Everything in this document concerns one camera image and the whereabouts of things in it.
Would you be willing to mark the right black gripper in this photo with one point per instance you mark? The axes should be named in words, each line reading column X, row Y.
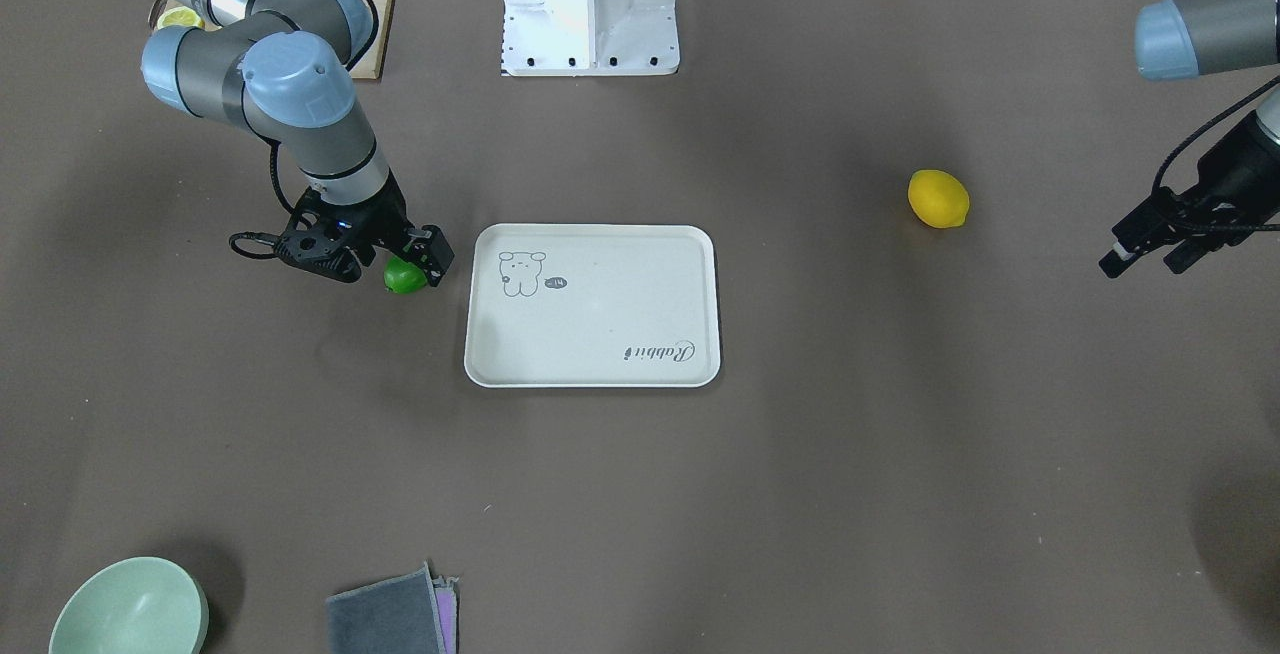
column 384, row 223

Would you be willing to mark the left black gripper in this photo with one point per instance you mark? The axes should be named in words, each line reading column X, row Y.
column 1237, row 170

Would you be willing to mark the green lime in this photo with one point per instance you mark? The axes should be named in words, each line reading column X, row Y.
column 402, row 277

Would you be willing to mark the yellow lemon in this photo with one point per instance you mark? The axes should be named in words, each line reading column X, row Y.
column 938, row 199

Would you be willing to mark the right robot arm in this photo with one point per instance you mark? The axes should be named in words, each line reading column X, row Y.
column 320, row 123

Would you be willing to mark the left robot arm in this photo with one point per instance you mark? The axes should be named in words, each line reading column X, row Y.
column 1183, row 39

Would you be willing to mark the white rabbit tray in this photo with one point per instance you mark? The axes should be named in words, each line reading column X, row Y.
column 593, row 306

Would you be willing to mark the lemon half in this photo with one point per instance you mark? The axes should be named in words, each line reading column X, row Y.
column 179, row 17

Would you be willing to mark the grey folded cloth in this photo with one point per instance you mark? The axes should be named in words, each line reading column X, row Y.
column 414, row 613

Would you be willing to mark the mint green bowl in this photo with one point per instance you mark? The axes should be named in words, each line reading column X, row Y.
column 136, row 605

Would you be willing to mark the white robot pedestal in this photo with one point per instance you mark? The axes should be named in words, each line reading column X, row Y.
column 600, row 38

